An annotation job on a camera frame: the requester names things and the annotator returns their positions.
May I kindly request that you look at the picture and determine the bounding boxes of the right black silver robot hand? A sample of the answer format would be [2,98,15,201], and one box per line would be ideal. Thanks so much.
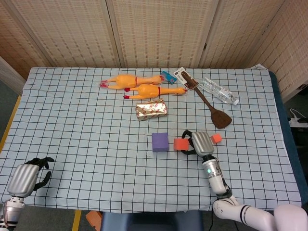
[180,130,215,157]

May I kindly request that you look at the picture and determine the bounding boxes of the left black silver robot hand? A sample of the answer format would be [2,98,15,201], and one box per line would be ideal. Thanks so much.
[6,157,55,198]

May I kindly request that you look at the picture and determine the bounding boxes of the small orange foam cube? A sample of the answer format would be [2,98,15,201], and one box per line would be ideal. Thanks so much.
[210,133,222,145]

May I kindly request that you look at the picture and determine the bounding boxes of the large orange foam cube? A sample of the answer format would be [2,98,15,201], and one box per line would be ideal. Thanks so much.
[173,138,190,152]

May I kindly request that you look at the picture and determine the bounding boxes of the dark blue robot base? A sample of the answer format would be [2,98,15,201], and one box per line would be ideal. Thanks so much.
[100,210,204,231]

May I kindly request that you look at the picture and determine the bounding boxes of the large purple foam cube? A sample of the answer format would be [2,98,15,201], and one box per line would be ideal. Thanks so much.
[151,132,169,153]

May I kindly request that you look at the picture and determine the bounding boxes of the dark brown wooden spatula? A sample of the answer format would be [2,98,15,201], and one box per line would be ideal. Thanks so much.
[180,71,232,129]

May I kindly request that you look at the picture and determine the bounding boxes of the clear plastic water bottle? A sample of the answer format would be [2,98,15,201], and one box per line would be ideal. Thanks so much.
[201,77,240,106]

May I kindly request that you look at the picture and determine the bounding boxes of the yellow floor tape strip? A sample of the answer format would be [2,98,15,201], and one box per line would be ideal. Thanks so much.
[71,209,82,231]
[0,95,22,150]

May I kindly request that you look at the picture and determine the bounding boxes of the gold foil wrapped block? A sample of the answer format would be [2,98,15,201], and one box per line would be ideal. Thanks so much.
[135,98,168,122]

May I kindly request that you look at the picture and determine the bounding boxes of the blue checkered tablecloth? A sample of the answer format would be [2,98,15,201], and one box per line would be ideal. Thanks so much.
[0,63,303,214]

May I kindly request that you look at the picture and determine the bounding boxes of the white spatula label card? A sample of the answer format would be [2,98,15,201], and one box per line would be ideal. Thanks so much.
[173,67,199,91]

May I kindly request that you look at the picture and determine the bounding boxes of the blue packaging header card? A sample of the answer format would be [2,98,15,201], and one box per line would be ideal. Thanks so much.
[160,71,178,85]

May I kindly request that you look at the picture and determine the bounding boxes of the yellow rubber chicken toy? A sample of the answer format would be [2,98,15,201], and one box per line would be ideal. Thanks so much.
[123,83,188,101]

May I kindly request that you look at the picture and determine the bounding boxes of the orange foam block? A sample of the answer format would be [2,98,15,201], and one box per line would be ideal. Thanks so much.
[86,210,103,228]

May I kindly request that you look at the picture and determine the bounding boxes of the dark blue padded table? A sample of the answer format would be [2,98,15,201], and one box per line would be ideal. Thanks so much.
[268,71,308,207]

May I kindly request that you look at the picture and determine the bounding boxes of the white power strip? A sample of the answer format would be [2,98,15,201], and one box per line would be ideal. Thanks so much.
[288,116,308,127]

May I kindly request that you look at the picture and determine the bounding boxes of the bagged yellow rubber chicken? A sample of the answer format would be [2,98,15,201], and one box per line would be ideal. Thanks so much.
[100,74,167,90]

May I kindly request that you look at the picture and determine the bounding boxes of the beige woven folding screen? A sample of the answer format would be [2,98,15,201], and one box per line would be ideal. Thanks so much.
[0,0,308,102]

